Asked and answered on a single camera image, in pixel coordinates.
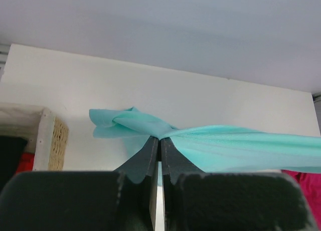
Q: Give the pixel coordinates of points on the teal t shirt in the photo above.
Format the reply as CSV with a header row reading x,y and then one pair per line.
x,y
216,148

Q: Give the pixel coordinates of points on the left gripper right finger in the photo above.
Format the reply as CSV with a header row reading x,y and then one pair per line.
x,y
196,200

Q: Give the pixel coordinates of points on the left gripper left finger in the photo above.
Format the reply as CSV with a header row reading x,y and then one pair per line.
x,y
122,199

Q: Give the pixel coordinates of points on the black t shirt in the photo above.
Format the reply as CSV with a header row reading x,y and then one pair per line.
x,y
11,150

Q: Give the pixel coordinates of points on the wicker laundry basket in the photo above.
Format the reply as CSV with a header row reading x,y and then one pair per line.
x,y
46,134

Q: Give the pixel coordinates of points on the red t shirt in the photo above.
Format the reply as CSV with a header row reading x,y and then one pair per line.
x,y
26,162

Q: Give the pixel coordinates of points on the folded pink t shirt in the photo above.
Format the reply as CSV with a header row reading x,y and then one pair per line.
x,y
310,185

